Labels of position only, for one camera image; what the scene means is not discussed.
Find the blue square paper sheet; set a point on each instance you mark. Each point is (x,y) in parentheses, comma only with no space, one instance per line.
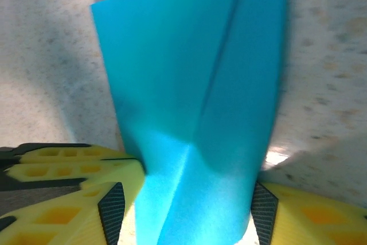
(186,70)

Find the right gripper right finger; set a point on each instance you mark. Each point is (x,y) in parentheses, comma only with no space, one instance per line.
(309,222)

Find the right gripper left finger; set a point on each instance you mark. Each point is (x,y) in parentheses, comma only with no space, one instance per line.
(71,222)

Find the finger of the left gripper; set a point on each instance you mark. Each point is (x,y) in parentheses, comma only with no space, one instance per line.
(71,153)
(86,171)

